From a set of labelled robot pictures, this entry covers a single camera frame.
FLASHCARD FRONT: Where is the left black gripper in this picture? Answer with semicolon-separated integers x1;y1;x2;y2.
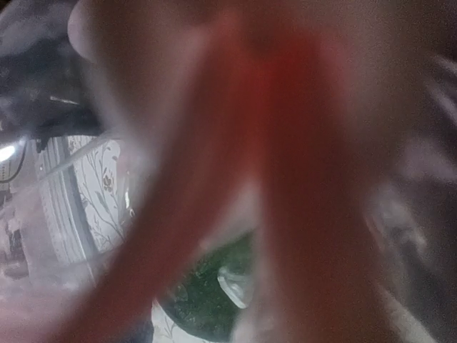
1;1;104;139

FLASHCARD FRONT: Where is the floral patterned table mat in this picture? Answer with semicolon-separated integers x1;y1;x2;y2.
67;136;137;252

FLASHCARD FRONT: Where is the clear zip top bag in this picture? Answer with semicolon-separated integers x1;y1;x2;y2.
1;1;456;342

